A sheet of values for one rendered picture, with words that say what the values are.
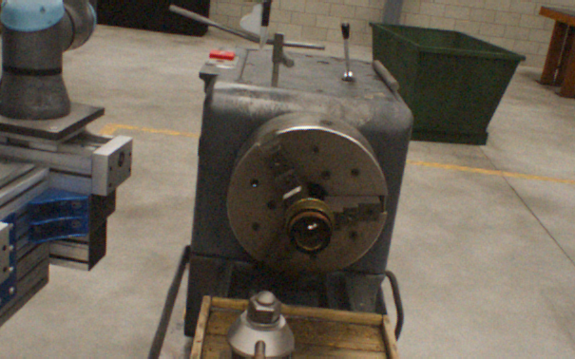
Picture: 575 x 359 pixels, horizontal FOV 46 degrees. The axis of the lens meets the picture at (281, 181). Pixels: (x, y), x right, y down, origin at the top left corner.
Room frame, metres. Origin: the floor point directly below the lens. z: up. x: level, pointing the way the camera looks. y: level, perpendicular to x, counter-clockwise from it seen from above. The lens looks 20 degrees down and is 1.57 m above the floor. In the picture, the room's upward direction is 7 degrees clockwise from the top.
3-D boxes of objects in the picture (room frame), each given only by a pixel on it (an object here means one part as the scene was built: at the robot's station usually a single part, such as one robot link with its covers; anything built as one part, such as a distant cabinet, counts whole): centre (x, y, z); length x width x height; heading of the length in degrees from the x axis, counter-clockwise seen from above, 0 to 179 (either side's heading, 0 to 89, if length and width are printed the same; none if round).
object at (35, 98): (1.37, 0.53, 1.21); 0.15 x 0.15 x 0.10
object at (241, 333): (0.69, 0.00, 1.13); 0.08 x 0.08 x 0.03
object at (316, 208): (1.14, -0.06, 1.08); 0.09 x 0.09 x 0.09; 2
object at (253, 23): (1.45, 0.10, 1.38); 0.06 x 0.03 x 0.09; 92
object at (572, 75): (9.62, -3.64, 0.50); 1.61 x 0.44 x 1.00; 1
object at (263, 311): (0.69, 0.00, 1.17); 0.04 x 0.04 x 0.03
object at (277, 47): (1.47, 0.04, 1.31); 0.02 x 0.02 x 0.12; 2
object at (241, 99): (1.69, -0.02, 1.06); 0.59 x 0.48 x 0.39; 2
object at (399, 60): (6.25, -1.25, 0.43); 1.34 x 0.94 x 0.85; 13
